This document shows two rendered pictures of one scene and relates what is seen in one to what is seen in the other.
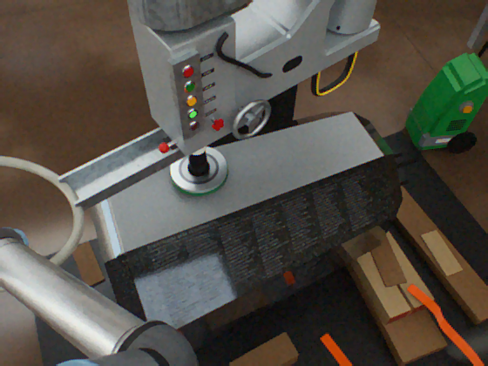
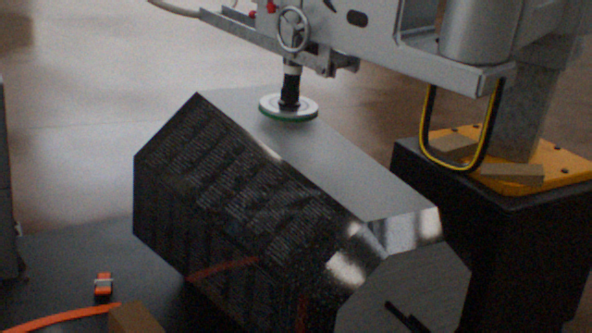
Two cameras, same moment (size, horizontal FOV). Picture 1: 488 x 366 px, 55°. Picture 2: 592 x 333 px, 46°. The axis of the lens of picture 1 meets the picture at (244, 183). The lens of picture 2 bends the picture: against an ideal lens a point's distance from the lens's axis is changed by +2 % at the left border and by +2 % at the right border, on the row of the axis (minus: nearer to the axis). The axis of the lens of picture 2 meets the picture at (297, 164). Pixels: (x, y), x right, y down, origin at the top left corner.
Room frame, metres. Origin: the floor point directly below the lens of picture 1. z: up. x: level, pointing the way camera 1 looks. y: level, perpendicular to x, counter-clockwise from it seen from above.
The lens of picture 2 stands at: (0.66, -2.12, 1.77)
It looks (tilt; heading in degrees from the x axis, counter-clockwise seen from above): 25 degrees down; 79
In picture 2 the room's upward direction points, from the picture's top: 7 degrees clockwise
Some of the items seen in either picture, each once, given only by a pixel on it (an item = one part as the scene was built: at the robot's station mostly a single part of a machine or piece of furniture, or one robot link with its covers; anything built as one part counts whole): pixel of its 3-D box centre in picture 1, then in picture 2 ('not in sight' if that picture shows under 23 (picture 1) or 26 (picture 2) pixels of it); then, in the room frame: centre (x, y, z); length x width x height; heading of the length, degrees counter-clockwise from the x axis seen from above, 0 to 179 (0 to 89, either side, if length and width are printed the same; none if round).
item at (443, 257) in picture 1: (440, 253); not in sight; (1.13, -1.05, 0.09); 0.25 x 0.10 x 0.01; 20
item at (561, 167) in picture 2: not in sight; (505, 154); (1.89, 0.13, 0.76); 0.49 x 0.49 x 0.05; 24
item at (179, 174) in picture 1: (199, 168); (289, 105); (1.05, 0.17, 0.90); 0.21 x 0.21 x 0.01
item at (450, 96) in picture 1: (459, 85); not in sight; (2.03, -1.24, 0.43); 0.35 x 0.35 x 0.87; 9
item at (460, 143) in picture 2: not in sight; (449, 147); (1.64, 0.07, 0.81); 0.20 x 0.10 x 0.05; 32
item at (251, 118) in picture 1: (244, 113); (300, 29); (1.03, 0.00, 1.22); 0.15 x 0.10 x 0.15; 128
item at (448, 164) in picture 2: (335, 61); (455, 119); (1.45, -0.35, 1.08); 0.23 x 0.03 x 0.32; 128
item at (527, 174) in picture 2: not in sight; (511, 169); (1.81, -0.10, 0.80); 0.20 x 0.10 x 0.05; 159
